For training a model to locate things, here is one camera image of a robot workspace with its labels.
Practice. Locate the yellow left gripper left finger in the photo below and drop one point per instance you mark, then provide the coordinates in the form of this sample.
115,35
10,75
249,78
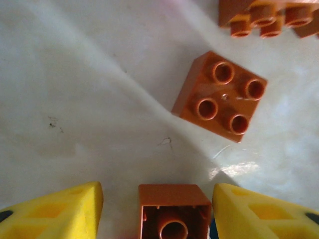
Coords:
49,219

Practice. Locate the orange lego brick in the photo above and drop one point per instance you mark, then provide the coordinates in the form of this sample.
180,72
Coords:
172,196
199,84
264,15
307,31

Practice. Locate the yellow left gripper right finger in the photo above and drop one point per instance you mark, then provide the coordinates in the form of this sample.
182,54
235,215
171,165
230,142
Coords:
261,219

